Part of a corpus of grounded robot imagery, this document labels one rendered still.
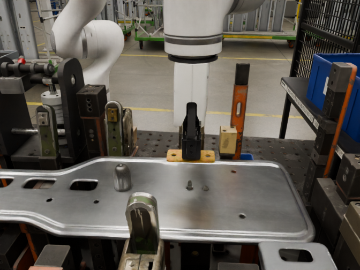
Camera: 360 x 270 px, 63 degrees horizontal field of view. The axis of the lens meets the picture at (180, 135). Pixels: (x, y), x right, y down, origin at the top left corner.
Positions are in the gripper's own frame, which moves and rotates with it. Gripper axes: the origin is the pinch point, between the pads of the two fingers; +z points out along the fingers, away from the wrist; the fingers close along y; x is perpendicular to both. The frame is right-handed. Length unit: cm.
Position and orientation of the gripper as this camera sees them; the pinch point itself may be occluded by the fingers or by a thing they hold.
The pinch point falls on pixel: (191, 144)
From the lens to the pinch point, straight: 51.3
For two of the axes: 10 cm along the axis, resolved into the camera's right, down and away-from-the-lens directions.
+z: 0.0, 8.9, 4.6
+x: 10.0, 0.2, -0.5
